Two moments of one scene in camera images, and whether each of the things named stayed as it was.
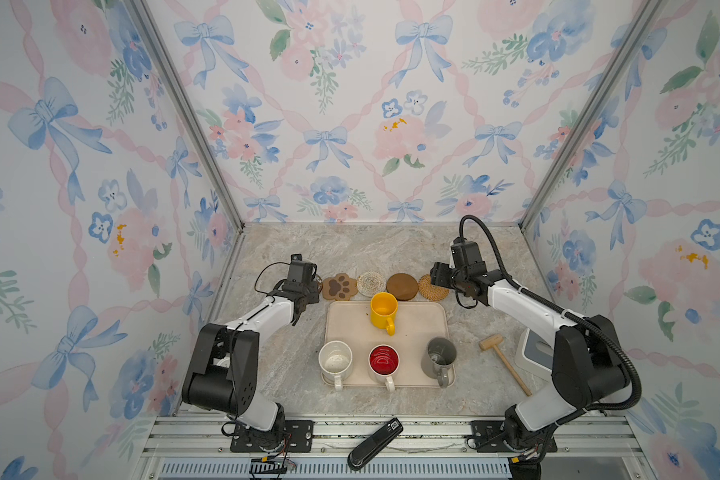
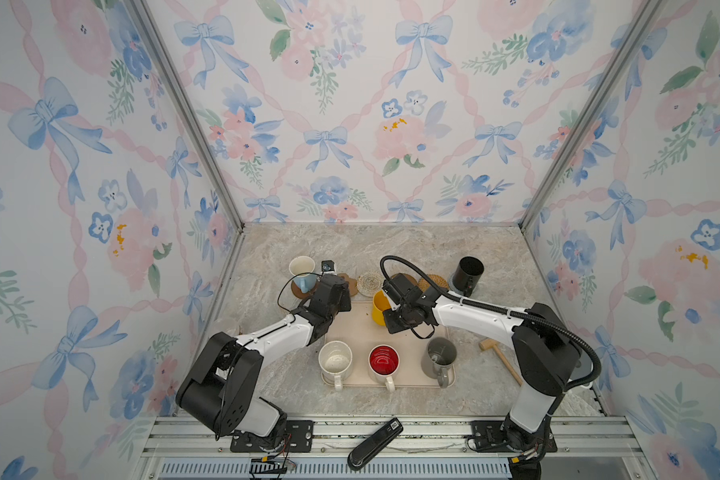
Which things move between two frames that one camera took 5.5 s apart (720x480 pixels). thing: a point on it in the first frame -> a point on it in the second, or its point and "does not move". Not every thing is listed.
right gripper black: x=438 y=272 -> x=390 y=327
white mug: x=335 y=359 does not move
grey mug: x=439 y=354 does not move
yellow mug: x=383 y=311 does not move
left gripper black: x=314 y=296 -> x=345 y=302
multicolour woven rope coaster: x=371 y=283 does not move
